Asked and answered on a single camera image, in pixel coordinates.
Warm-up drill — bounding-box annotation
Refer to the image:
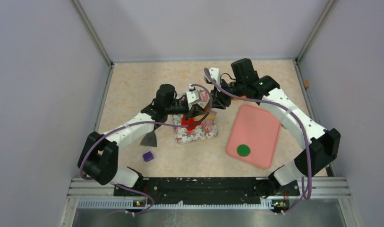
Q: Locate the aluminium frame rail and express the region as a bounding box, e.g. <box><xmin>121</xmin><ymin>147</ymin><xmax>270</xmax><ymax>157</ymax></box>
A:
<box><xmin>59</xmin><ymin>176</ymin><xmax>364</xmax><ymax>227</ymax></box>

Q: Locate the green dough disc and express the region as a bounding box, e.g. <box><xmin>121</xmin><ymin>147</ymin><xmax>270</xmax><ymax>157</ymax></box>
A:
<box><xmin>237</xmin><ymin>144</ymin><xmax>251</xmax><ymax>157</ymax></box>

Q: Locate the red dough piece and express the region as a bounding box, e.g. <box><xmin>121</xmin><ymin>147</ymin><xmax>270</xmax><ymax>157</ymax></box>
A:
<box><xmin>181</xmin><ymin>116</ymin><xmax>201</xmax><ymax>131</ymax></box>

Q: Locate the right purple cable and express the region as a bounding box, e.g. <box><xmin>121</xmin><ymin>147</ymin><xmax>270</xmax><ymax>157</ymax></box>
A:
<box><xmin>204</xmin><ymin>67</ymin><xmax>313</xmax><ymax>215</ymax></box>

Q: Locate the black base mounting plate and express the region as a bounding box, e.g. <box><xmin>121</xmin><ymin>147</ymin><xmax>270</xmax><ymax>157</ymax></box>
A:
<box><xmin>113</xmin><ymin>177</ymin><xmax>299</xmax><ymax>206</ymax></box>

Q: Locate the pink plastic tray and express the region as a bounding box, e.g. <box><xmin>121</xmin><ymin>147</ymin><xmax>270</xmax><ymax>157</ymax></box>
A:
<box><xmin>225</xmin><ymin>105</ymin><xmax>281</xmax><ymax>169</ymax></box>

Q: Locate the purple cube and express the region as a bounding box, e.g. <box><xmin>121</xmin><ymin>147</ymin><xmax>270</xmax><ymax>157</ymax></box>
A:
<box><xmin>143</xmin><ymin>151</ymin><xmax>154</xmax><ymax>162</ymax></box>

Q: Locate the floral rectangular tray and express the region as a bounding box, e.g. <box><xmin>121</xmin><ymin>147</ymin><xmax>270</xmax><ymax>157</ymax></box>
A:
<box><xmin>171</xmin><ymin>88</ymin><xmax>218</xmax><ymax>144</ymax></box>

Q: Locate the wooden rolling pin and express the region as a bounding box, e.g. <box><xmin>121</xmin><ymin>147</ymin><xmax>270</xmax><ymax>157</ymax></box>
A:
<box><xmin>193</xmin><ymin>111</ymin><xmax>217</xmax><ymax>122</ymax></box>

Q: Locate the small brown wall clip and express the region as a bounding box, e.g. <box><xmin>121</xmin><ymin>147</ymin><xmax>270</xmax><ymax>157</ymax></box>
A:
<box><xmin>302</xmin><ymin>79</ymin><xmax>310</xmax><ymax>89</ymax></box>

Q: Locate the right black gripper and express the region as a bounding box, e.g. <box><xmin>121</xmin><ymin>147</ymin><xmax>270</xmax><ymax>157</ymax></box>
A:
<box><xmin>208</xmin><ymin>79</ymin><xmax>245</xmax><ymax>110</ymax></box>

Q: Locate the metal scraper wooden handle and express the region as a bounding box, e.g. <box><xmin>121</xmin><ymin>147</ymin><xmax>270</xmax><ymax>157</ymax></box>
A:
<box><xmin>140</xmin><ymin>131</ymin><xmax>157</xmax><ymax>148</ymax></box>

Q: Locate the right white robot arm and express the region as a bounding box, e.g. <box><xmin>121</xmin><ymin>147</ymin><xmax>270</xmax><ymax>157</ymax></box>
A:
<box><xmin>204</xmin><ymin>58</ymin><xmax>341</xmax><ymax>195</ymax></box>

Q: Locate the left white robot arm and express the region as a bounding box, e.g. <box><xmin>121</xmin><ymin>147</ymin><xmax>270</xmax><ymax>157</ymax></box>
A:
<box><xmin>77</xmin><ymin>84</ymin><xmax>200</xmax><ymax>196</ymax></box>

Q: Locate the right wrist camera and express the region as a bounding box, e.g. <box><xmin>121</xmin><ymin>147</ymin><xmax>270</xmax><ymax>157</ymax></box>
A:
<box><xmin>209</xmin><ymin>67</ymin><xmax>221</xmax><ymax>85</ymax></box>

